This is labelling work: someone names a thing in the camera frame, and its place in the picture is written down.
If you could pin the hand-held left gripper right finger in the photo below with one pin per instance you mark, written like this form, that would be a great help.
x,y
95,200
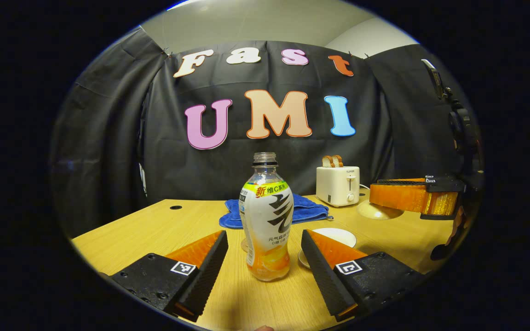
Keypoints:
x,y
322,276

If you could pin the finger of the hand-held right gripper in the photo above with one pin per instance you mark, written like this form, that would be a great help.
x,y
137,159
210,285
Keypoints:
x,y
394,195

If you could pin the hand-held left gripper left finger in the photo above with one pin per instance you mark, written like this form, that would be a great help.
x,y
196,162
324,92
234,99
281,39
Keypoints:
x,y
210,271

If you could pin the white ceramic teacup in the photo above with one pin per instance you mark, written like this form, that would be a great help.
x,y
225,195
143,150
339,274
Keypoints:
x,y
338,235

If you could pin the clear water bottle orange label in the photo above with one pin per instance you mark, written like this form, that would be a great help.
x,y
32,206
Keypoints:
x,y
267,220

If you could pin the white toaster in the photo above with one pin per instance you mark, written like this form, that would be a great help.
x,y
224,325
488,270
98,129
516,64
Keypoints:
x,y
336,186

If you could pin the brown toast slice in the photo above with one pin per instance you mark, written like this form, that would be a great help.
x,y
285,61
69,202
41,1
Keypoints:
x,y
327,162
338,161

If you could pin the blue folded towel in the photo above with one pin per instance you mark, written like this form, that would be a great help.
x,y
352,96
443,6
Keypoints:
x,y
308,211

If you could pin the black backdrop cloth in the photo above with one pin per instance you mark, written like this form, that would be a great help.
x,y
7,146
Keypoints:
x,y
164,165

